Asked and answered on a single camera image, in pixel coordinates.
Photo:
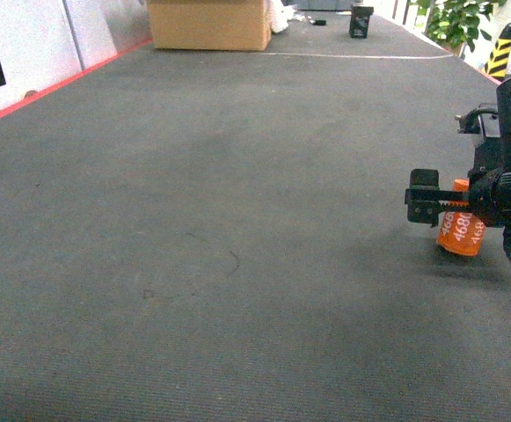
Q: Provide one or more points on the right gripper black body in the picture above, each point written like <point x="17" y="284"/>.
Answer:
<point x="490" y="176"/>

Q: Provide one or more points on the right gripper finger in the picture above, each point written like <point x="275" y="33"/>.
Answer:
<point x="425" y="200"/>

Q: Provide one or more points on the orange cylinder cap 4680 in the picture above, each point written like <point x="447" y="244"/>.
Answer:
<point x="461" y="232"/>

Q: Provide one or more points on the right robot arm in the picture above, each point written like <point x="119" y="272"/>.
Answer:
<point x="501" y="108"/>

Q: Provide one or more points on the yellow black traffic cone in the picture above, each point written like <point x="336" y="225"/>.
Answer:
<point x="496" y="65"/>

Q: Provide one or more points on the potted green plant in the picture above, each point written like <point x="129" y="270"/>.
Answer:
<point x="456" y="23"/>

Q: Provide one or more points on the black small bin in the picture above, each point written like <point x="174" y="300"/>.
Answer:
<point x="359" y="22"/>

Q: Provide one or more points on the large open cardboard box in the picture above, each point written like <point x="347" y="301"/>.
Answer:
<point x="210" y="25"/>

